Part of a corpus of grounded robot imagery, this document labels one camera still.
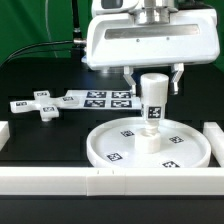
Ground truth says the white front fence bar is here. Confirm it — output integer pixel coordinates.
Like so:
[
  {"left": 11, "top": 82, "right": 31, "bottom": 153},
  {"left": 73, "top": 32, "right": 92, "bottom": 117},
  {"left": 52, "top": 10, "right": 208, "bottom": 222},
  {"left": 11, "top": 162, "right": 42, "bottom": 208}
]
[{"left": 0, "top": 167, "right": 224, "bottom": 196}]

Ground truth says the white fence block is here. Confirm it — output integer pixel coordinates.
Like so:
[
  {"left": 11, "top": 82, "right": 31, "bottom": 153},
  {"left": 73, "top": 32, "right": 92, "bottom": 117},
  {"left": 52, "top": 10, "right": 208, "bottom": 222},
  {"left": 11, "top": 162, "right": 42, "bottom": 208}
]
[
  {"left": 0, "top": 121, "right": 10, "bottom": 151},
  {"left": 203, "top": 122, "right": 224, "bottom": 168}
]

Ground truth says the white left fence block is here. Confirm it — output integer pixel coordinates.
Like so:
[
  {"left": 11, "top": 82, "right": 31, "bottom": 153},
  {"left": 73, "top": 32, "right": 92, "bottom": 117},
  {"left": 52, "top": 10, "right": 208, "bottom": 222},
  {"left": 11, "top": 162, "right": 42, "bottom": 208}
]
[{"left": 0, "top": 121, "right": 10, "bottom": 151}]

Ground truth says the white cross-shaped table base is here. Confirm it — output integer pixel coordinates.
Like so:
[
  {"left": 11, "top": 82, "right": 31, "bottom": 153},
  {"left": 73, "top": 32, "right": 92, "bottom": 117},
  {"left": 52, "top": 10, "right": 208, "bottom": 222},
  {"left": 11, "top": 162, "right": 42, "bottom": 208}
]
[{"left": 10, "top": 90, "right": 79, "bottom": 122}]

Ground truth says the white marker sheet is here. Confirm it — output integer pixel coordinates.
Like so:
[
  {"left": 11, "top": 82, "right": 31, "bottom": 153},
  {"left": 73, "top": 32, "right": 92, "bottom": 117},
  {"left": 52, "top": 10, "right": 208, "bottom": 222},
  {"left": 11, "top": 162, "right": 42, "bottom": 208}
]
[{"left": 59, "top": 90, "right": 141, "bottom": 110}]

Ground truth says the black cable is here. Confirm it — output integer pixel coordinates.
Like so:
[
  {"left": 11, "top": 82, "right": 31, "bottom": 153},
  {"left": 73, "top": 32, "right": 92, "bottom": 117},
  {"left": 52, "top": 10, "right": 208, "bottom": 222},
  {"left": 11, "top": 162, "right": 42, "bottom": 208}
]
[{"left": 0, "top": 39, "right": 84, "bottom": 67}]

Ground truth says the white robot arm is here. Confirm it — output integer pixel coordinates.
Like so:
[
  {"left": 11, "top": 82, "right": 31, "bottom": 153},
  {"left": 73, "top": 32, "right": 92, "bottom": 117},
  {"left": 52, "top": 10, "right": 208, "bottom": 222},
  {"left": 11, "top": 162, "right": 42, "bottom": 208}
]
[{"left": 86, "top": 0, "right": 220, "bottom": 94}]

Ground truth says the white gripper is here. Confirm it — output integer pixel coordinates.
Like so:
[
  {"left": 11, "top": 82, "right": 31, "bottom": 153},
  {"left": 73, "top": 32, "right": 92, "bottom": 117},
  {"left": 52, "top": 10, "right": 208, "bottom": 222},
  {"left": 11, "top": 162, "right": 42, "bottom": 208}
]
[{"left": 86, "top": 9, "right": 220, "bottom": 96}]

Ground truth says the white right fence block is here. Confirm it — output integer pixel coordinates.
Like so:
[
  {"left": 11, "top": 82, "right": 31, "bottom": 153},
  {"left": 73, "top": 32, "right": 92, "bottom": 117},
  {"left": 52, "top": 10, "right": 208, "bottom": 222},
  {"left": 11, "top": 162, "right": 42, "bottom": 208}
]
[{"left": 203, "top": 122, "right": 224, "bottom": 168}]

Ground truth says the black upright cable connector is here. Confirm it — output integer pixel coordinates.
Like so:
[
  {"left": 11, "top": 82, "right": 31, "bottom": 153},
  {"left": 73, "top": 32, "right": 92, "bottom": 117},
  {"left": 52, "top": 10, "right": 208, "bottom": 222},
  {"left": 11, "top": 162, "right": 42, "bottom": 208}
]
[{"left": 71, "top": 0, "right": 82, "bottom": 39}]

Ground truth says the white round table top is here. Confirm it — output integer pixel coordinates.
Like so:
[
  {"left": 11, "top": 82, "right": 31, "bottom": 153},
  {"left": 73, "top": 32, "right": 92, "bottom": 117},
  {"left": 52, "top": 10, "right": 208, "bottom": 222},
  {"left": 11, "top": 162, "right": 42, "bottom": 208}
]
[{"left": 86, "top": 117, "right": 211, "bottom": 168}]

